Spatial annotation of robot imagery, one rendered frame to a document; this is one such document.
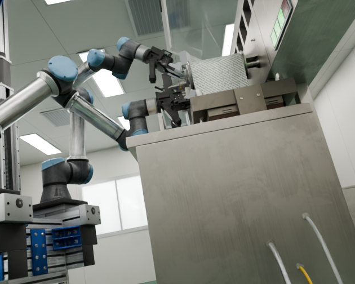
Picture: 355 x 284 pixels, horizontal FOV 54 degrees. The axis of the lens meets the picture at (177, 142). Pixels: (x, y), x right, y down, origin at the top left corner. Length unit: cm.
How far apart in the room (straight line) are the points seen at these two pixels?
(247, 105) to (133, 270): 603
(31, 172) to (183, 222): 692
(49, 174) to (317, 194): 122
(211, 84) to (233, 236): 71
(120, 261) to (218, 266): 603
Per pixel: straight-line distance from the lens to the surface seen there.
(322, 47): 152
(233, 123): 122
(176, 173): 117
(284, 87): 138
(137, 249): 706
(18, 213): 130
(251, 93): 132
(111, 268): 718
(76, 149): 191
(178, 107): 152
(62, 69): 145
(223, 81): 157
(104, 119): 158
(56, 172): 181
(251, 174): 118
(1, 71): 188
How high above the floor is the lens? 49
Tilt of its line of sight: 17 degrees up
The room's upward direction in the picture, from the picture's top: 11 degrees counter-clockwise
